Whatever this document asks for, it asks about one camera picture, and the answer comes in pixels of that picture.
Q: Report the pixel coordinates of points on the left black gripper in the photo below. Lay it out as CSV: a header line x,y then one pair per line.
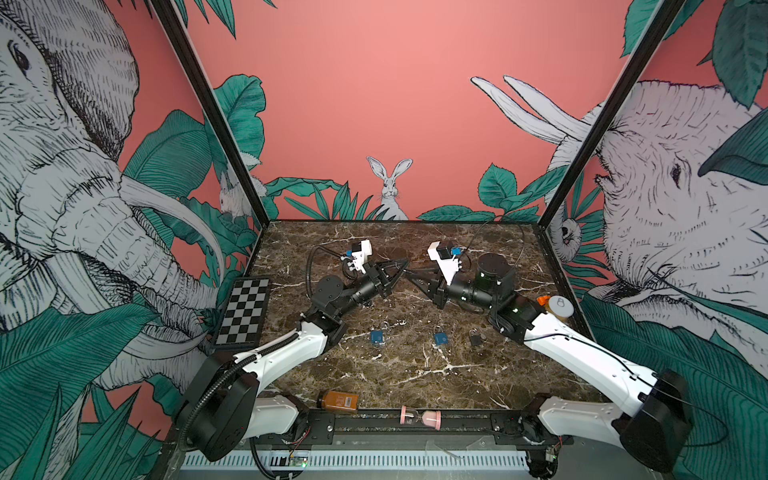
x,y
371,274

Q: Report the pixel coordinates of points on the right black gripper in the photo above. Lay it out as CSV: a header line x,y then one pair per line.
x,y
443,290

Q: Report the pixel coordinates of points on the blue padlock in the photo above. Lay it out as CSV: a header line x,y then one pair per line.
x,y
440,339
377,338

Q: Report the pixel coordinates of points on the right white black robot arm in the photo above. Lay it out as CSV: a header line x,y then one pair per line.
x,y
647,413

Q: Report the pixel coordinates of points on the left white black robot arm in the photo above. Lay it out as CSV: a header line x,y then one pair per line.
x,y
223,405

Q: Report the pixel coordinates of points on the amber brown bottle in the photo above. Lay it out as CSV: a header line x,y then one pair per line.
x,y
336,401

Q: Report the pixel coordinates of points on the pink hourglass timer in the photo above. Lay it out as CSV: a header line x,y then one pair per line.
x,y
414,417

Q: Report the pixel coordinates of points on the black white checkerboard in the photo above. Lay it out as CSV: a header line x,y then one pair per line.
x,y
243,315

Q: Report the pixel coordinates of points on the white perforated strip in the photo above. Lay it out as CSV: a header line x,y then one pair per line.
x,y
390,460

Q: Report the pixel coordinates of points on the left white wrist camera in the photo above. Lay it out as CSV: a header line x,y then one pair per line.
x,y
355,259

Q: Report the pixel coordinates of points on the black mounting rail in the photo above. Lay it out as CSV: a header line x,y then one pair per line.
x,y
321,427

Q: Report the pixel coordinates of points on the right black frame post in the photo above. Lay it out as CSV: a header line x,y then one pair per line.
x,y
659,23

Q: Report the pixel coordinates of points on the black frame post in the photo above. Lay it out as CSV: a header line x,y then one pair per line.
x,y
659,23
169,18

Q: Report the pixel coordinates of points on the left black frame post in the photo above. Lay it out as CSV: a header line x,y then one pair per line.
x,y
169,18

